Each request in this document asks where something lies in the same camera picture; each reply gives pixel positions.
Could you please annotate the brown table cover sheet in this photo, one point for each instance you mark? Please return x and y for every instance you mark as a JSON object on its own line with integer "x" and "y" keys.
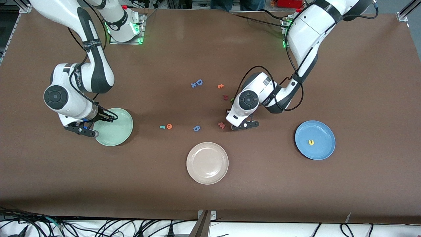
{"x": 210, "y": 49}

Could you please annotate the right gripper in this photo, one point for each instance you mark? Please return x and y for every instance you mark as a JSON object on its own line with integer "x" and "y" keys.
{"x": 102, "y": 115}

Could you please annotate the beige plate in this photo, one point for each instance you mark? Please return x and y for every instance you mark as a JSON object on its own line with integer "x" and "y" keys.
{"x": 207, "y": 163}

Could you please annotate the aluminium frame profile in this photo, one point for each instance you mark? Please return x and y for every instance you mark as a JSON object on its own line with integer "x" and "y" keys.
{"x": 23, "y": 8}
{"x": 406, "y": 11}

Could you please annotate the black power plug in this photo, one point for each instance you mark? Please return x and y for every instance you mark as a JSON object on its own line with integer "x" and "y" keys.
{"x": 171, "y": 230}

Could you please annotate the light green plate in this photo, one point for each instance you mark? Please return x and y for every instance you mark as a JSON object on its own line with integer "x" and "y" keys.
{"x": 115, "y": 133}

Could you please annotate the blue foam digit six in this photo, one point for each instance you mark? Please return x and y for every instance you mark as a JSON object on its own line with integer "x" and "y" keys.
{"x": 196, "y": 128}

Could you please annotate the silver edge bracket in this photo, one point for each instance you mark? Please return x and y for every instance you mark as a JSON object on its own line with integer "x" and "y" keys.
{"x": 213, "y": 215}

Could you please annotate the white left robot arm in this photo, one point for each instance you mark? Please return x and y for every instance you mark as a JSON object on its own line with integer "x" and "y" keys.
{"x": 309, "y": 29}

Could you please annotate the red box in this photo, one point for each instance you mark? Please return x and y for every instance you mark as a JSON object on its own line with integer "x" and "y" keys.
{"x": 289, "y": 3}

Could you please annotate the blue plate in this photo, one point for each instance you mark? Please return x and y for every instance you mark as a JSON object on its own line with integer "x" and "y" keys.
{"x": 320, "y": 151}

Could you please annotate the dark metal post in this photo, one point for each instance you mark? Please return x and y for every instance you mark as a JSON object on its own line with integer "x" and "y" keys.
{"x": 201, "y": 228}

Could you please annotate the blue foam letter D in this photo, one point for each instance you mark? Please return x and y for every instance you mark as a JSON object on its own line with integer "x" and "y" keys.
{"x": 199, "y": 82}

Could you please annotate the pink foam letter w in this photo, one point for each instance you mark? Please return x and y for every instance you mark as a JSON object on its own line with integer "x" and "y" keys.
{"x": 221, "y": 125}

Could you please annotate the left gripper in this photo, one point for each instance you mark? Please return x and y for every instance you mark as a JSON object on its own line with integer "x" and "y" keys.
{"x": 227, "y": 111}

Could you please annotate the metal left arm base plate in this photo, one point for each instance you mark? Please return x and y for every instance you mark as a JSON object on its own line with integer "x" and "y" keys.
{"x": 284, "y": 23}

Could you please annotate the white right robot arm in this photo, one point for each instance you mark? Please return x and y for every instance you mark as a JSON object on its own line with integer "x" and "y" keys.
{"x": 95, "y": 65}

